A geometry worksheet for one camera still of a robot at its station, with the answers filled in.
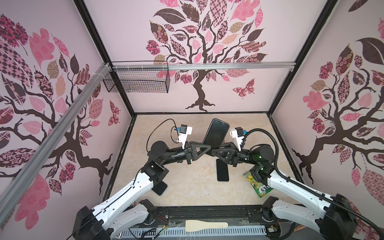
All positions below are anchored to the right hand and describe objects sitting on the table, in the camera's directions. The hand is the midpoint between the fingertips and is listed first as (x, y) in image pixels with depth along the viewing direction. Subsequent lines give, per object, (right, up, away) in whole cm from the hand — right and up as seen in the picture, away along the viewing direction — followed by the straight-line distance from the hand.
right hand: (214, 152), depth 57 cm
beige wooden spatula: (-7, -39, +14) cm, 42 cm away
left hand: (-1, 0, +1) cm, 2 cm away
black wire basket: (-37, +43, +38) cm, 68 cm away
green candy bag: (+29, -25, +23) cm, 44 cm away
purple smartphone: (+9, -18, +33) cm, 38 cm away
